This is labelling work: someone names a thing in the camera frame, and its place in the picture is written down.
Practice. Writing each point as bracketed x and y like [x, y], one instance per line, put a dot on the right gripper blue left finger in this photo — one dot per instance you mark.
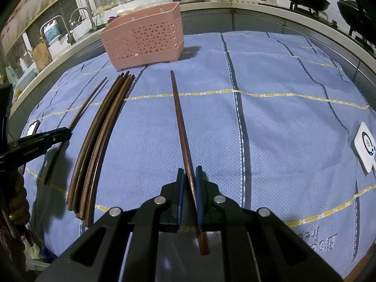
[179, 195]

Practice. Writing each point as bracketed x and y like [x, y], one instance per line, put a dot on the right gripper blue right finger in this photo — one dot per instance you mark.
[200, 194]

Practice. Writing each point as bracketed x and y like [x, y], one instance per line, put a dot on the dark brown wooden chopstick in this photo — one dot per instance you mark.
[186, 155]

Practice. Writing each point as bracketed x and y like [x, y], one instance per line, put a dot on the left human hand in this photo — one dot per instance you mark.
[19, 206]

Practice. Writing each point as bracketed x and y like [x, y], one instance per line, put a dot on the thin dark chopstick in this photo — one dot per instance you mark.
[71, 127]

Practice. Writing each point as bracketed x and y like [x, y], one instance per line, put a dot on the blue striped cloth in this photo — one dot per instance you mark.
[270, 118]

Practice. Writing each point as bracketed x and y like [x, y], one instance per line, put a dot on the wooden cutting board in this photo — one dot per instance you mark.
[41, 55]

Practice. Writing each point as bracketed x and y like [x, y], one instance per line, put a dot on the blue label detergent jug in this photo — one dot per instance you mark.
[52, 31]

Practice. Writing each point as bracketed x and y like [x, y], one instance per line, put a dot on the pink perforated plastic basket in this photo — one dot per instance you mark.
[147, 36]

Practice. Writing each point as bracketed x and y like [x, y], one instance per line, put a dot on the white round-logo card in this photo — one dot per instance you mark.
[363, 144]

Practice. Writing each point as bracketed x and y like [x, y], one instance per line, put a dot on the black lidded pot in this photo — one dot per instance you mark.
[356, 18]

